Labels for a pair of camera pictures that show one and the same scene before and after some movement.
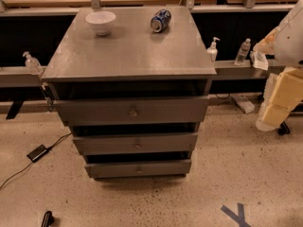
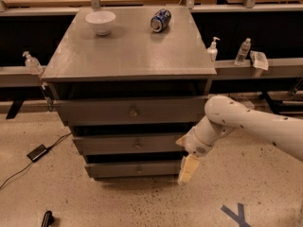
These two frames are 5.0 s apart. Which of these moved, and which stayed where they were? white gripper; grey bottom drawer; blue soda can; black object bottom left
Moved: white gripper
Stayed: blue soda can; grey bottom drawer; black object bottom left
